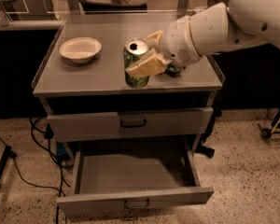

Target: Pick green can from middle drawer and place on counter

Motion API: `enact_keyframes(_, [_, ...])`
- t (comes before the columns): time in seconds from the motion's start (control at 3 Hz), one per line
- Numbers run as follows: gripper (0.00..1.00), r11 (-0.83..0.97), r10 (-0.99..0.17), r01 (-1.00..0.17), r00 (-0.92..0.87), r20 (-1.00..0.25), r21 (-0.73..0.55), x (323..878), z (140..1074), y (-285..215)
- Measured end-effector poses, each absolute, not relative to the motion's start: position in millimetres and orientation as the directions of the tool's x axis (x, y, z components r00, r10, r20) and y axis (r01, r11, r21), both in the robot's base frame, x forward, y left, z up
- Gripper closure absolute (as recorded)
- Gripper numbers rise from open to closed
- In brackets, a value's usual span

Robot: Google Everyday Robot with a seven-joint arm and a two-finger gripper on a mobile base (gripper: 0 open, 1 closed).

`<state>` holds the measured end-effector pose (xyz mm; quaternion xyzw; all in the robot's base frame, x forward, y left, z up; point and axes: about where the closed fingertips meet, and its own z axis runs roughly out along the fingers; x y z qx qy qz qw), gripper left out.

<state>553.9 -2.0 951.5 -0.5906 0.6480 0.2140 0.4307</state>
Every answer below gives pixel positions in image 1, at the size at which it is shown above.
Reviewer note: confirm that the grey drawer cabinet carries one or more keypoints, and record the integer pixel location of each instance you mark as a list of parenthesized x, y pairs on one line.
[(99, 86)]

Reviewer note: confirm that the white paper bowl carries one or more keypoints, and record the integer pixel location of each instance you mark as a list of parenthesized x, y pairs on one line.
[(80, 49)]

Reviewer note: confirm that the grey upper drawer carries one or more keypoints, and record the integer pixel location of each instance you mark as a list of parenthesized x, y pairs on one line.
[(114, 125)]

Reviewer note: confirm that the clear acrylic barrier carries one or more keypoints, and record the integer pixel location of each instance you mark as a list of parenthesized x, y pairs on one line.
[(84, 3)]

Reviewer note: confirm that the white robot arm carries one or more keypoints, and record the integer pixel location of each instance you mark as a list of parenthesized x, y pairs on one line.
[(223, 27)]

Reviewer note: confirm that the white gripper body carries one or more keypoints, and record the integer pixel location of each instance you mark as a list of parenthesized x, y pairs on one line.
[(176, 43)]

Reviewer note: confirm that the grey open lower drawer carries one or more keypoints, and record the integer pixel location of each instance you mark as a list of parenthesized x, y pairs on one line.
[(130, 175)]

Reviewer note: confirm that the green chip bag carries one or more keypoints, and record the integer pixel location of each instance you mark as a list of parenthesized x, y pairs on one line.
[(174, 71)]

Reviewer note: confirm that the green soda can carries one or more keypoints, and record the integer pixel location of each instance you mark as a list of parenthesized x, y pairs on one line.
[(134, 49)]

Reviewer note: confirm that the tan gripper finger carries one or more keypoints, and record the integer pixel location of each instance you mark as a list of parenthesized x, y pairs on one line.
[(150, 64), (153, 39)]

